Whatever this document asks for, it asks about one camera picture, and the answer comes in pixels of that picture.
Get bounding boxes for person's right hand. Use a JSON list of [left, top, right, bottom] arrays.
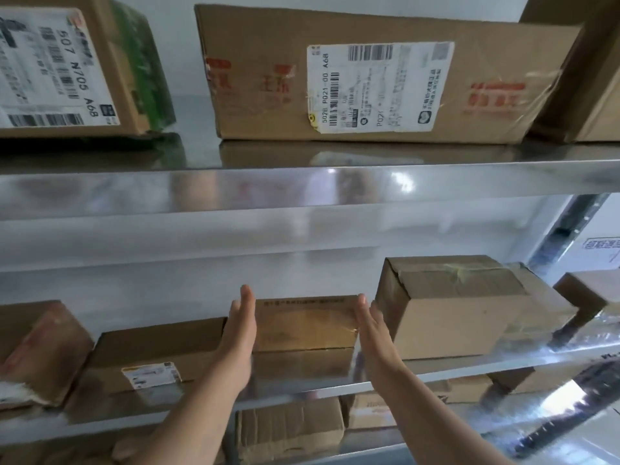
[[352, 293, 410, 383]]

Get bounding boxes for person's left hand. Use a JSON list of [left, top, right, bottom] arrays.
[[205, 284, 258, 398]]

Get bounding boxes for slim box with blue-edged label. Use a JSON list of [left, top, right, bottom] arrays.
[[251, 294, 360, 354]]

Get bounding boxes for cube box with taped top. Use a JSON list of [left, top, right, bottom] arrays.
[[375, 255, 532, 360]]

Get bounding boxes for slim box with yellow-striped label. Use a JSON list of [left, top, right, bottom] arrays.
[[92, 316, 229, 395]]

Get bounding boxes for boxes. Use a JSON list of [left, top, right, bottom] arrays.
[[0, 269, 620, 465]]

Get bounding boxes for metal shelving rack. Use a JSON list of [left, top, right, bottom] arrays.
[[0, 91, 620, 465]]

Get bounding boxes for brown parcel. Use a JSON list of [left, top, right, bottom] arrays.
[[501, 262, 580, 335]]

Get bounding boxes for red printed box 8077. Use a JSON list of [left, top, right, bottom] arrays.
[[0, 300, 96, 410]]

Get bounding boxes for long box red print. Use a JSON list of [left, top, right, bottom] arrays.
[[194, 4, 582, 143]]

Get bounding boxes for box labelled 507 N705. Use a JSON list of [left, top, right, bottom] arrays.
[[0, 0, 176, 139]]

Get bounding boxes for tape-wrapped cubic cardboard box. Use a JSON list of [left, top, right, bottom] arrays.
[[519, 0, 620, 143]]

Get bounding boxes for person's right forearm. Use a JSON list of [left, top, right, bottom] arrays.
[[373, 365, 514, 465]]

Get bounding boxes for person's left forearm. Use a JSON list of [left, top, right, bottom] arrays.
[[114, 372, 248, 465]]

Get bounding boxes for white printed notice sheet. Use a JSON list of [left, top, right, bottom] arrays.
[[581, 236, 620, 267]]

